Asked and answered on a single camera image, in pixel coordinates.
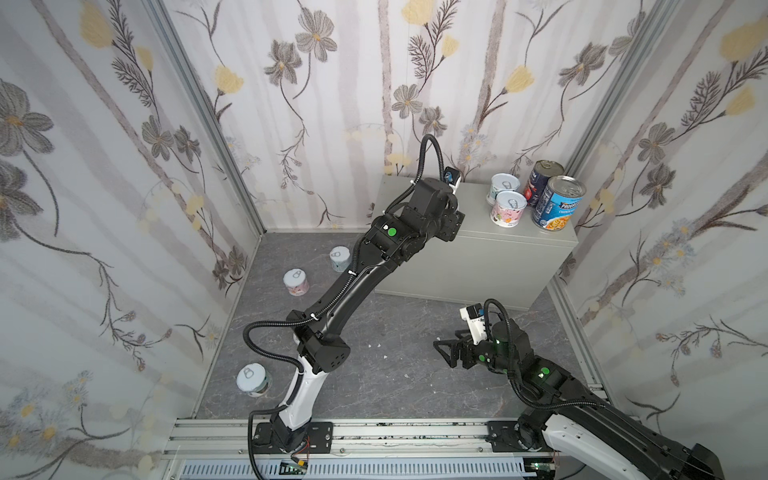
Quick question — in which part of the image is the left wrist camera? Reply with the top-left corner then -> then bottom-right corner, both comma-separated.
442,167 -> 462,194

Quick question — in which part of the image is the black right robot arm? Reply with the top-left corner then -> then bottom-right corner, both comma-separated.
433,299 -> 724,479

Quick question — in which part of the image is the blue soup can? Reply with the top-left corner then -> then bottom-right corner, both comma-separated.
532,175 -> 587,231

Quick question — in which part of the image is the brown-label small can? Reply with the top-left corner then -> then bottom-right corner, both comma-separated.
490,191 -> 528,228

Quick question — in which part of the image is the pink small can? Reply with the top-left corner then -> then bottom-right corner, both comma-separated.
283,268 -> 309,296

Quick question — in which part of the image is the red and navy tall can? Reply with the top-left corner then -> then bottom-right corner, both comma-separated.
523,160 -> 565,208

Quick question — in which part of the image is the grey metal cabinet box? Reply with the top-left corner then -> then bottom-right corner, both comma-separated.
376,183 -> 578,311

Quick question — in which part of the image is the teal small can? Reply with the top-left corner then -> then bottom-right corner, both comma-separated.
329,246 -> 351,273

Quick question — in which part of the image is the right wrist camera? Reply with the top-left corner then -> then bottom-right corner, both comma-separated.
460,303 -> 488,345

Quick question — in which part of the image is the white can near left base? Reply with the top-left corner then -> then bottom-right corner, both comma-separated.
236,363 -> 271,398

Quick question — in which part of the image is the grey-label small can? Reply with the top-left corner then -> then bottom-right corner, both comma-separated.
486,173 -> 520,205

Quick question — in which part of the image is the white slotted cable duct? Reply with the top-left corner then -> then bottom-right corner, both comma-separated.
178,458 -> 536,479

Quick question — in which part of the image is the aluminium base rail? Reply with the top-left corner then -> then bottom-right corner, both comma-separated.
161,418 -> 661,480

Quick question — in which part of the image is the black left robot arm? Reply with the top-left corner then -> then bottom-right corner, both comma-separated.
242,134 -> 465,453

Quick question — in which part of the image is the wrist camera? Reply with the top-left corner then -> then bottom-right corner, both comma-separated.
442,167 -> 462,194
460,303 -> 488,345

